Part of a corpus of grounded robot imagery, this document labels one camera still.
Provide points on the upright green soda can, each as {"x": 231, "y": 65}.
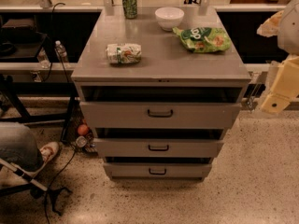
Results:
{"x": 130, "y": 8}

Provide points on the grey drawer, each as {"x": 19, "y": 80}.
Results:
{"x": 173, "y": 148}
{"x": 159, "y": 115}
{"x": 157, "y": 170}

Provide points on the grey drawer cabinet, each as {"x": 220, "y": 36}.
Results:
{"x": 167, "y": 73}

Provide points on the white sneaker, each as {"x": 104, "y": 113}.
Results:
{"x": 46, "y": 153}

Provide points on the orange ball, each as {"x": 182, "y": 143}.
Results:
{"x": 83, "y": 130}

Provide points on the clear water bottle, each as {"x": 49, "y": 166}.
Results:
{"x": 61, "y": 54}

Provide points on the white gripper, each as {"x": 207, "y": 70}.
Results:
{"x": 290, "y": 32}

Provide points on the black side table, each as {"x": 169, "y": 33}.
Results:
{"x": 21, "y": 73}

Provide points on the grey top drawer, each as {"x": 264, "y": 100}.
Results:
{"x": 159, "y": 115}

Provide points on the green chip bag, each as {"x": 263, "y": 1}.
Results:
{"x": 203, "y": 39}

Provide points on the white bowl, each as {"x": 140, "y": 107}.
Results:
{"x": 169, "y": 17}

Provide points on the black chair base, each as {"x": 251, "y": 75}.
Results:
{"x": 36, "y": 189}

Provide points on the grey bottom drawer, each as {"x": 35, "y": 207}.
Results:
{"x": 157, "y": 170}

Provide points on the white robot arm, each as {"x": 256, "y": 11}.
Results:
{"x": 288, "y": 31}

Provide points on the grey middle drawer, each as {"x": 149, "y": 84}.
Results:
{"x": 173, "y": 148}

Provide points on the person leg in jeans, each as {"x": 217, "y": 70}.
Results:
{"x": 18, "y": 145}

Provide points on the lying white soda can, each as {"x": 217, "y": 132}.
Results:
{"x": 123, "y": 53}

